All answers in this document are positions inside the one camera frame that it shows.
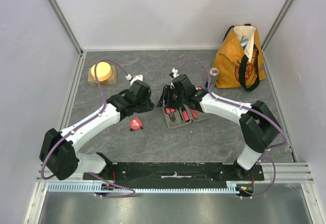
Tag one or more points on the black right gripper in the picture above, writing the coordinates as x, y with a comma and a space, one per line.
167, 98

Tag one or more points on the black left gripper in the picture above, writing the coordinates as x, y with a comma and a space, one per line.
148, 106

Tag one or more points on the pink handled pliers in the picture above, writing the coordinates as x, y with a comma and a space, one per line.
171, 113

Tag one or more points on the grey plastic tool case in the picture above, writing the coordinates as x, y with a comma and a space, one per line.
176, 112

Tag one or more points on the pink utility knife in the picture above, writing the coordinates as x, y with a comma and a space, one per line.
194, 114

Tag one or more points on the pink handled screwdriver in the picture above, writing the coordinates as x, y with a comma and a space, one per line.
185, 115

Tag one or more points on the pink tape measure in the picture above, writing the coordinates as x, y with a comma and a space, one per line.
136, 124

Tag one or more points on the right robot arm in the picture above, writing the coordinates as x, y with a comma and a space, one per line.
258, 125

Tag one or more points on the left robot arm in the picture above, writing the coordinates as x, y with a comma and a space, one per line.
60, 152

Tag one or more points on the energy drink can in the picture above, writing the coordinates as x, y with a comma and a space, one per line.
211, 81

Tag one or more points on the yellow round sponge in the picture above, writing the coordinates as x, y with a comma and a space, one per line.
102, 71

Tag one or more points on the yellow tote bag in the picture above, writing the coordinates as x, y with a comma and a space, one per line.
240, 59

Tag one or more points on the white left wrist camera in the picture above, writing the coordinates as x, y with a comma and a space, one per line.
132, 79

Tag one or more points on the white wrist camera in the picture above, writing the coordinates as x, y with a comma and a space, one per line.
174, 73
132, 79

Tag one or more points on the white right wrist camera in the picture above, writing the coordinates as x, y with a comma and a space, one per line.
174, 73

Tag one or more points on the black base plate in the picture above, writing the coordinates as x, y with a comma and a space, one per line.
128, 171

